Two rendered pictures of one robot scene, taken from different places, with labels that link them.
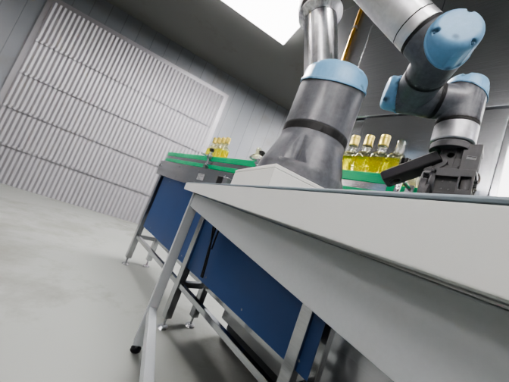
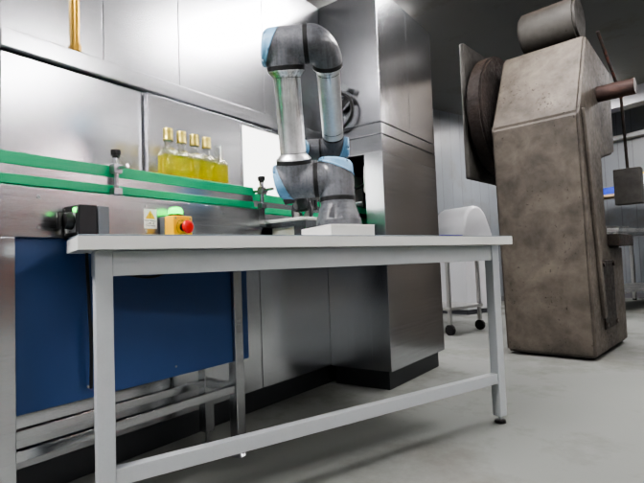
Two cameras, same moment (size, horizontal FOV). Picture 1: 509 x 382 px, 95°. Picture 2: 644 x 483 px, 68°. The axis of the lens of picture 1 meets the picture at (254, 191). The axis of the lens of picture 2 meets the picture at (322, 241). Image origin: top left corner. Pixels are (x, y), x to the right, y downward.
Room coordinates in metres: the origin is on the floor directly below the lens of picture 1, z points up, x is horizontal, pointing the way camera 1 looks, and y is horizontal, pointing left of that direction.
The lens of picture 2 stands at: (0.81, 1.48, 0.66)
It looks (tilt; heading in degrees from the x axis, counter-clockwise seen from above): 3 degrees up; 257
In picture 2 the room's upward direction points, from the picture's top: 2 degrees counter-clockwise
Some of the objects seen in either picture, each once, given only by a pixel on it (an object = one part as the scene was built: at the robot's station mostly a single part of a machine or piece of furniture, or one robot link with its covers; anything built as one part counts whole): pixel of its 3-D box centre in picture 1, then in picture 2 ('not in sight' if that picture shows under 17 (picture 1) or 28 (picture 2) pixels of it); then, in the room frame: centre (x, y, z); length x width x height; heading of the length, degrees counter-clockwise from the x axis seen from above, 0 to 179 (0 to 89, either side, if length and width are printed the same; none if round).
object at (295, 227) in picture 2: not in sight; (291, 233); (0.51, -0.41, 0.79); 0.27 x 0.17 x 0.08; 131
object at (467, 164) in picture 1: (448, 173); (306, 195); (0.46, -0.36, 0.93); 0.09 x 0.08 x 0.12; 42
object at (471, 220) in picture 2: not in sight; (465, 259); (-2.27, -4.07, 0.66); 0.67 x 0.56 x 1.31; 21
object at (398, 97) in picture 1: (413, 92); (304, 149); (0.48, -0.25, 1.09); 0.11 x 0.11 x 0.08; 74
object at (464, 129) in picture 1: (453, 139); not in sight; (0.47, -0.36, 1.01); 0.08 x 0.08 x 0.05
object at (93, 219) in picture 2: (226, 187); (86, 222); (1.13, 0.14, 0.79); 0.08 x 0.08 x 0.08; 41
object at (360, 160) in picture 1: (357, 177); (195, 181); (0.87, -0.35, 0.99); 0.06 x 0.06 x 0.21; 41
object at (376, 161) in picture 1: (372, 179); (207, 183); (0.83, -0.39, 0.99); 0.06 x 0.06 x 0.21; 41
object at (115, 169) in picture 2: (254, 162); (120, 172); (1.06, 0.05, 0.94); 0.07 x 0.04 x 0.13; 131
